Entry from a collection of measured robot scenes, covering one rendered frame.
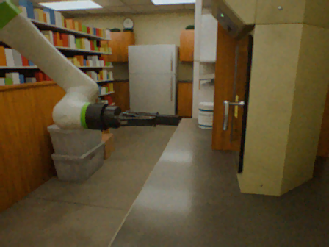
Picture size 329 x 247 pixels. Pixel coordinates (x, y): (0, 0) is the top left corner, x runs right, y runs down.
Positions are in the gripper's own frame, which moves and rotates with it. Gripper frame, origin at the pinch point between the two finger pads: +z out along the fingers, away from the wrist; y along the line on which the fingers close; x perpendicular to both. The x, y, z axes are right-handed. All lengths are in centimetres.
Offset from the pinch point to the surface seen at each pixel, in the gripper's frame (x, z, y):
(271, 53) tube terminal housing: -20.1, 27.7, -4.7
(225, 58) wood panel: -19.1, 17.9, 32.3
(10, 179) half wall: 92, -171, 95
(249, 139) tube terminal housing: 3.1, 24.3, -5.3
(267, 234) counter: 19.5, 27.5, -23.3
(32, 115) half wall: 38, -172, 136
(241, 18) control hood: -28.6, 19.6, -4.5
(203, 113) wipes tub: 12, 9, 67
